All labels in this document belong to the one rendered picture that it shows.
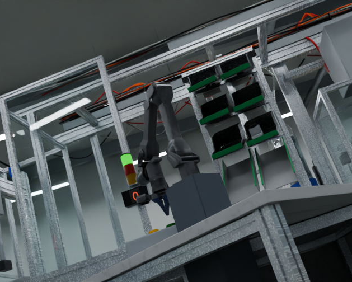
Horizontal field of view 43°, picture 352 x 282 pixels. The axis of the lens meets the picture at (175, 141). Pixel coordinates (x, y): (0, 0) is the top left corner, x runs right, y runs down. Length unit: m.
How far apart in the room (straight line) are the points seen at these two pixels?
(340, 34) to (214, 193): 1.63
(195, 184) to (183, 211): 0.10
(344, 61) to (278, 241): 1.90
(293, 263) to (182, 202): 0.56
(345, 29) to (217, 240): 1.99
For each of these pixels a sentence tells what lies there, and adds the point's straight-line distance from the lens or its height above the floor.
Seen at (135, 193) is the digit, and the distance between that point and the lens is 2.01.
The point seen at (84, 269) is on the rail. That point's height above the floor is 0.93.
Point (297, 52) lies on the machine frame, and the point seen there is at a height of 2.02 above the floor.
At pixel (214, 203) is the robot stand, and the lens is 1.42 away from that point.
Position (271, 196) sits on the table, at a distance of 0.96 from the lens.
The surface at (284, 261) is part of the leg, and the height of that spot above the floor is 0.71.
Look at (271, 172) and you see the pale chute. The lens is 1.82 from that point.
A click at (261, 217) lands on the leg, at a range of 0.98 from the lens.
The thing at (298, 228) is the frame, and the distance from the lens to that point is 1.56.
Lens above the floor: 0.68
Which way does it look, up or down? 20 degrees up
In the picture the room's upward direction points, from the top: 18 degrees counter-clockwise
